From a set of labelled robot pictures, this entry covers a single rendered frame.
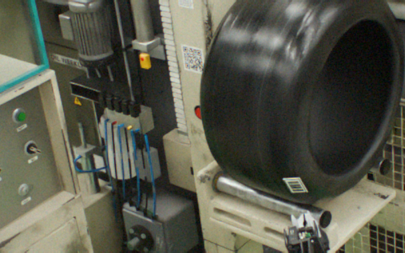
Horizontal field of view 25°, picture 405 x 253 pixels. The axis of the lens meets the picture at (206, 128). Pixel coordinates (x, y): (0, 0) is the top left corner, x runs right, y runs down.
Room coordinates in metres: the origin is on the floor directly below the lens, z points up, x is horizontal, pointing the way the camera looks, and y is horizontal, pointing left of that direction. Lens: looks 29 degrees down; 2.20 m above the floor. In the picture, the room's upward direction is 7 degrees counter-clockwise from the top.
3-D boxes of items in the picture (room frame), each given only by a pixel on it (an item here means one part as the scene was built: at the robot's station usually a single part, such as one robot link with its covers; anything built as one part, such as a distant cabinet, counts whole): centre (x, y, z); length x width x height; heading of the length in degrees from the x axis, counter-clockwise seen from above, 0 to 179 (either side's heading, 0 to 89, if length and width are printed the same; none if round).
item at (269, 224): (1.96, -0.13, 0.83); 0.36 x 0.09 x 0.06; 46
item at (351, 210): (2.06, -0.23, 0.80); 0.37 x 0.36 x 0.02; 136
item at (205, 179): (2.18, -0.10, 0.90); 0.40 x 0.03 x 0.10; 136
